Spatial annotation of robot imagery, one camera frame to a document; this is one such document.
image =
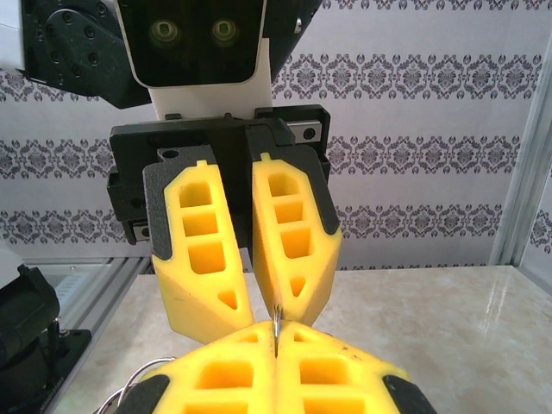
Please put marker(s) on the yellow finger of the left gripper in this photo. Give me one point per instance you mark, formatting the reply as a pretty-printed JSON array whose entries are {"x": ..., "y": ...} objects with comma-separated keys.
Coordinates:
[
  {"x": 328, "y": 259},
  {"x": 172, "y": 276}
]

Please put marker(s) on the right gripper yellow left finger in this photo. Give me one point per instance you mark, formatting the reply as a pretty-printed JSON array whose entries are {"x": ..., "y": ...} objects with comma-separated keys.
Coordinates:
[{"x": 259, "y": 388}]

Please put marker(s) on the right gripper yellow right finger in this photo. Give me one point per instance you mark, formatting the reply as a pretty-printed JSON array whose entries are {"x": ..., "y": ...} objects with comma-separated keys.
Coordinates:
[{"x": 289, "y": 388}]

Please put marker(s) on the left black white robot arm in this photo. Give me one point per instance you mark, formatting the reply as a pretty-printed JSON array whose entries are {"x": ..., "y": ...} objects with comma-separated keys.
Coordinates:
[{"x": 86, "y": 56}]

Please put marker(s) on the aluminium mounting rail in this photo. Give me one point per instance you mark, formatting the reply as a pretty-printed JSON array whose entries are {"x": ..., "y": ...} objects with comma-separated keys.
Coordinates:
[{"x": 99, "y": 276}]

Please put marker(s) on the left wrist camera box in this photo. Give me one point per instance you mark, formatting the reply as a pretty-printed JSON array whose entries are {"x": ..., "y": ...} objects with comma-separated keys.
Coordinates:
[{"x": 194, "y": 43}]

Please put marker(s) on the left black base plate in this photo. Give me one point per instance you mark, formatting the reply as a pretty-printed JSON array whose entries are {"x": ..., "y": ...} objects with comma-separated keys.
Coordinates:
[{"x": 64, "y": 366}]

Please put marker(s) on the aluminium frame post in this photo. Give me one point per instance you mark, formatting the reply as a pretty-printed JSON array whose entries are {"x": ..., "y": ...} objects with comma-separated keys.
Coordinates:
[{"x": 522, "y": 172}]

